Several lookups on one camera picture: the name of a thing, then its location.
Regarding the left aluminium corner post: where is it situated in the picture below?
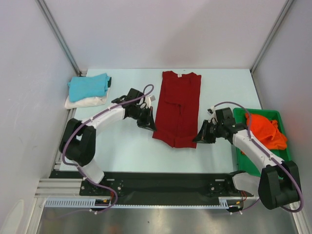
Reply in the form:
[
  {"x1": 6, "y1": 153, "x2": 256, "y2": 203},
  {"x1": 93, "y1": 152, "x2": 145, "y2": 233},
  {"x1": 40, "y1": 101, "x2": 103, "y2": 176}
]
[{"x1": 35, "y1": 0, "x2": 81, "y2": 76}]

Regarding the folded white t shirt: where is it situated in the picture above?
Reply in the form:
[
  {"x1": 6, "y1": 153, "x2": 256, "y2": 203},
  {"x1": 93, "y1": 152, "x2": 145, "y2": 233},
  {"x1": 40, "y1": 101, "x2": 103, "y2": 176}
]
[{"x1": 64, "y1": 88, "x2": 111, "y2": 110}]

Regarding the green plastic tray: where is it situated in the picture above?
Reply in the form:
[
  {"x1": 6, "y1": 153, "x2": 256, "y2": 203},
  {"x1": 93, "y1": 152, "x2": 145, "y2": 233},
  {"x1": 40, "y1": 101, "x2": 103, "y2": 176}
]
[{"x1": 233, "y1": 108, "x2": 297, "y2": 180}]

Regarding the aluminium frame rail front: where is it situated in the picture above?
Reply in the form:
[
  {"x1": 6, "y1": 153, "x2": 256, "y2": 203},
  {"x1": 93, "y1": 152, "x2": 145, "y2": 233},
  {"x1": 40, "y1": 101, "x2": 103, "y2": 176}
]
[{"x1": 34, "y1": 177, "x2": 83, "y2": 198}]

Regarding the folded teal t shirt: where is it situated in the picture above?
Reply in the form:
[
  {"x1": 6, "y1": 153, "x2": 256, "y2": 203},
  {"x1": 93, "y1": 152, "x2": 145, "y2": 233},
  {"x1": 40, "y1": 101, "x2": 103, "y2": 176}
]
[{"x1": 68, "y1": 73, "x2": 111, "y2": 102}]

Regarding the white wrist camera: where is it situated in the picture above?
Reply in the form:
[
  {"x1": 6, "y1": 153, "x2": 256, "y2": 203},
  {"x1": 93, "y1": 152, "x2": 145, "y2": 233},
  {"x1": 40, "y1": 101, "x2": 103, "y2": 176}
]
[
  {"x1": 144, "y1": 95, "x2": 156, "y2": 108},
  {"x1": 207, "y1": 106, "x2": 217, "y2": 122}
]

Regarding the aluminium corner post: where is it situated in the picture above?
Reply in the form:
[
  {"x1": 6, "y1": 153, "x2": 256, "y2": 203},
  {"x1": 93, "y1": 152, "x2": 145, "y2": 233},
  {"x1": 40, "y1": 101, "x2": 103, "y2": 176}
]
[
  {"x1": 250, "y1": 0, "x2": 295, "y2": 76},
  {"x1": 35, "y1": 0, "x2": 81, "y2": 76}
]

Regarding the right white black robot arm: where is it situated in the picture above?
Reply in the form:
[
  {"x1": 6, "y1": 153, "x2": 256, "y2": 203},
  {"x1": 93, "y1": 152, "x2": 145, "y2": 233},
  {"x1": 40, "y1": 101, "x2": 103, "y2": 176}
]
[{"x1": 193, "y1": 106, "x2": 304, "y2": 213}]

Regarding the left grey cable duct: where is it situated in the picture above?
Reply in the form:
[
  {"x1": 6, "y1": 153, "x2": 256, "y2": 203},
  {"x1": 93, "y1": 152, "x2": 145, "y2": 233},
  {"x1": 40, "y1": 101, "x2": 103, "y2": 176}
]
[{"x1": 45, "y1": 197, "x2": 115, "y2": 208}]

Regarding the dark red t shirt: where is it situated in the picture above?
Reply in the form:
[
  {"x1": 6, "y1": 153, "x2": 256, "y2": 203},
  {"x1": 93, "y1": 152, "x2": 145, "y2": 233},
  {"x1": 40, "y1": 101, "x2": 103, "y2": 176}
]
[{"x1": 153, "y1": 71, "x2": 202, "y2": 149}]

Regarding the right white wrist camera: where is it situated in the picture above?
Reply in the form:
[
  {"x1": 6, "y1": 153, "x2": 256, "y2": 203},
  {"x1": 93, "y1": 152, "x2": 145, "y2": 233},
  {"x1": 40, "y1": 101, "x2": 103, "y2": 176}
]
[{"x1": 207, "y1": 106, "x2": 217, "y2": 122}]

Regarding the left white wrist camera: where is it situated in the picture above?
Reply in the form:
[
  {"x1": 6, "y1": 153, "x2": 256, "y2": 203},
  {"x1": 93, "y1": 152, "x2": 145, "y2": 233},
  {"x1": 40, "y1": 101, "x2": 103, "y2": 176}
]
[{"x1": 144, "y1": 95, "x2": 156, "y2": 108}]

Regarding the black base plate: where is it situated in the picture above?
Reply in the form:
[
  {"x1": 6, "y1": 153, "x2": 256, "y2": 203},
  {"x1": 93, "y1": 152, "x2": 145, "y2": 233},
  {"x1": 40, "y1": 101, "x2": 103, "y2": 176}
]
[{"x1": 48, "y1": 170, "x2": 255, "y2": 207}]

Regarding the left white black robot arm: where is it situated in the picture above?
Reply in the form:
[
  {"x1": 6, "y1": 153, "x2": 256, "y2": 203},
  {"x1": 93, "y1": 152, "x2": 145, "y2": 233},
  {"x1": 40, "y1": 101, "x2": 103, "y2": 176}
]
[{"x1": 59, "y1": 88, "x2": 156, "y2": 195}]

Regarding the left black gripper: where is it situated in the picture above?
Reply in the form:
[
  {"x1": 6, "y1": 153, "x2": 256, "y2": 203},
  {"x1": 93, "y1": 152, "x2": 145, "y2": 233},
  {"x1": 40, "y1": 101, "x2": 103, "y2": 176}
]
[{"x1": 129, "y1": 106, "x2": 156, "y2": 132}]

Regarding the right aluminium corner post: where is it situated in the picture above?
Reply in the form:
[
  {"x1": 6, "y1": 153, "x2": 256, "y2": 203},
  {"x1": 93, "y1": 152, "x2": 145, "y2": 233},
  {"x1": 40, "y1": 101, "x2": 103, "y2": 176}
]
[{"x1": 250, "y1": 0, "x2": 295, "y2": 76}]

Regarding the orange t shirt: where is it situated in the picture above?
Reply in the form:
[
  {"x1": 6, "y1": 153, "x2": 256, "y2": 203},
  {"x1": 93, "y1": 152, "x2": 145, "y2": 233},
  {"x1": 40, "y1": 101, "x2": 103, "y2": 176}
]
[{"x1": 245, "y1": 113, "x2": 288, "y2": 150}]

